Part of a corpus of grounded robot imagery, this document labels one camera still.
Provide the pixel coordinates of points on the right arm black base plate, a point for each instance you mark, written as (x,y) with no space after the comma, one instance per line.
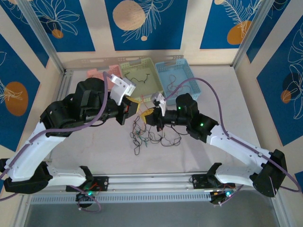
(197,182)

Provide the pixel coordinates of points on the blue floral wall panel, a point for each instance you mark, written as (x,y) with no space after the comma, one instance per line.
(14,132)
(267,23)
(272,106)
(165,28)
(213,23)
(24,30)
(78,28)

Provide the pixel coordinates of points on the wide aluminium frame rail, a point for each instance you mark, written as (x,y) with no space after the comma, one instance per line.
(154,180)

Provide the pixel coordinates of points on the pink perforated plastic basket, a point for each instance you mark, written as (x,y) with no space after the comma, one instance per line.
(94,72)

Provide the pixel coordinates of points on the green perforated plastic basket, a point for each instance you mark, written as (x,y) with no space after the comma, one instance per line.
(146,68)

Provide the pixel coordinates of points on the aluminium frame post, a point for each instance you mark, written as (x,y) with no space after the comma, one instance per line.
(21,212)
(251,30)
(40,30)
(282,217)

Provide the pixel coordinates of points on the blue perforated plastic basket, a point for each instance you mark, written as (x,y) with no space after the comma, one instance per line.
(184,71)

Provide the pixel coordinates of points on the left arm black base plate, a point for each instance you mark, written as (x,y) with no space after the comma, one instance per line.
(103,183)

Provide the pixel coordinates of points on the aluminium table side rail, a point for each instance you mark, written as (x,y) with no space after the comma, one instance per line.
(65,85)

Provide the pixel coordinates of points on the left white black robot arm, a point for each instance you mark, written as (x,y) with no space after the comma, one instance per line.
(30,151)

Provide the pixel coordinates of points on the perforated grey metal strip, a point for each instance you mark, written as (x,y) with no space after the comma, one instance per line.
(99,60)

